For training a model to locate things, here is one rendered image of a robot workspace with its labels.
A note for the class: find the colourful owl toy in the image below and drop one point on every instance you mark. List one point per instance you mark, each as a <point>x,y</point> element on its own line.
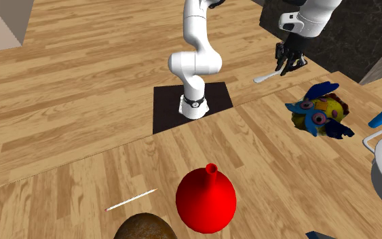
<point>319,114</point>

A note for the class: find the red round vase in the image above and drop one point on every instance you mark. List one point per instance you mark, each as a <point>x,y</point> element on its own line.
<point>205,202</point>

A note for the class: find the dark robot stand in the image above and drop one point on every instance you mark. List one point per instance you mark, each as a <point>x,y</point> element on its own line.
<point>167,106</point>

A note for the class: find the dark blue flat object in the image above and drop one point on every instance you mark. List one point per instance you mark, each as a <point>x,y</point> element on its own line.
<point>319,235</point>

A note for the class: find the white spoon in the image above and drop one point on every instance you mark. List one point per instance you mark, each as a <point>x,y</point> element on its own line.
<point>264,77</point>

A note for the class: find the white pencil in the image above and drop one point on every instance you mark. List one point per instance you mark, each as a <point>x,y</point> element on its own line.
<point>131,199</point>

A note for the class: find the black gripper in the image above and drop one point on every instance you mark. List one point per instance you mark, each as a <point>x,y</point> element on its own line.
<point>296,44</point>

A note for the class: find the brown round object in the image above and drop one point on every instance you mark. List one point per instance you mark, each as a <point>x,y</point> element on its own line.
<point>144,228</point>

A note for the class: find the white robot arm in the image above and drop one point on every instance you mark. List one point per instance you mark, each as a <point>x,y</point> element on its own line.
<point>194,63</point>

